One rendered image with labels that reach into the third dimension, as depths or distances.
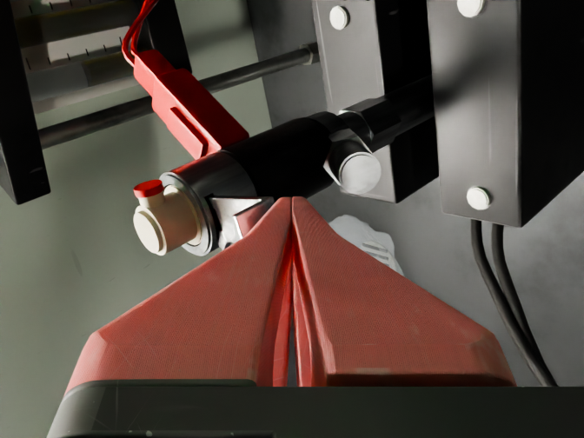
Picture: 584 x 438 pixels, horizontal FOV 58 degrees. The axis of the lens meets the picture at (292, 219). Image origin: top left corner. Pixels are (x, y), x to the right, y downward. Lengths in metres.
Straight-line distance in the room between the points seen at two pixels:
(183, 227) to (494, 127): 0.13
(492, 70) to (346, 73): 0.07
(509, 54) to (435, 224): 0.26
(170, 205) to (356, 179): 0.06
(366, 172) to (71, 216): 0.32
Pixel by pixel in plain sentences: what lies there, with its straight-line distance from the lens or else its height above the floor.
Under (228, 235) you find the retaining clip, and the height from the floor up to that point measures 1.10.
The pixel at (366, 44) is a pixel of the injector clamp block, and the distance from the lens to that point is 0.25.
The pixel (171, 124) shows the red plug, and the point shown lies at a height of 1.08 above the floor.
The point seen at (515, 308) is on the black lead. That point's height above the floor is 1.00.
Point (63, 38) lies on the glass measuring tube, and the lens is 0.42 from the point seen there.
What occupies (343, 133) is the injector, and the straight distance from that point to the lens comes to 0.19.
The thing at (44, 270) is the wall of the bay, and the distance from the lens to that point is 0.46.
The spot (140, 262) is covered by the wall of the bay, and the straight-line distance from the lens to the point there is 0.49.
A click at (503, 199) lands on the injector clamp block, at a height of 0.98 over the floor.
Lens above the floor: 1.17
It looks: 36 degrees down
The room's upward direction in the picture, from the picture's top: 120 degrees counter-clockwise
